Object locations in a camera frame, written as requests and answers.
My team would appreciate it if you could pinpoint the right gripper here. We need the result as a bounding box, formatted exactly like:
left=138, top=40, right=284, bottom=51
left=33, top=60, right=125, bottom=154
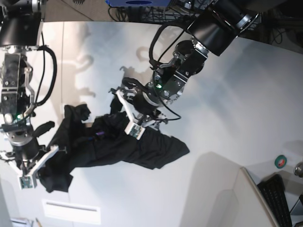
left=0, top=127, right=68, bottom=190

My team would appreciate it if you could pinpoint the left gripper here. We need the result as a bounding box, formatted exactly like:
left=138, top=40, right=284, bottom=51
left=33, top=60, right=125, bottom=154
left=109, top=88, right=169, bottom=140

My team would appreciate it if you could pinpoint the black t-shirt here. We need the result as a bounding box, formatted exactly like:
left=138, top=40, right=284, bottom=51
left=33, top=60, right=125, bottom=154
left=38, top=104, right=190, bottom=193

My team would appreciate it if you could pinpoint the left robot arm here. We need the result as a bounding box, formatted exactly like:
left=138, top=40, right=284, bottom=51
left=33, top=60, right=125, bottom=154
left=111, top=0, right=259, bottom=140

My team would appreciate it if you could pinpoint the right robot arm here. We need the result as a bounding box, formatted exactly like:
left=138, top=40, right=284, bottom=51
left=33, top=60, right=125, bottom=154
left=0, top=0, right=59, bottom=190

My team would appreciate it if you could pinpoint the white slotted box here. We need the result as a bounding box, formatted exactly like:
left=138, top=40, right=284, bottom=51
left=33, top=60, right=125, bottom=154
left=42, top=200, right=101, bottom=225

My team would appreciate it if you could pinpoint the green tape roll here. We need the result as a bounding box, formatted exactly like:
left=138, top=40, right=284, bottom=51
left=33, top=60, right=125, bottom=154
left=274, top=155, right=287, bottom=169

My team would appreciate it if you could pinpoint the black keyboard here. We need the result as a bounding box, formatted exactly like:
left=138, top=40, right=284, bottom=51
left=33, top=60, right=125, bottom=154
left=257, top=174, right=293, bottom=227

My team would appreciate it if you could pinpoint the silver round knob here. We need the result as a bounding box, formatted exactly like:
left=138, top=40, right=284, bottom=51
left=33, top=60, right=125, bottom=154
left=294, top=162, right=303, bottom=178

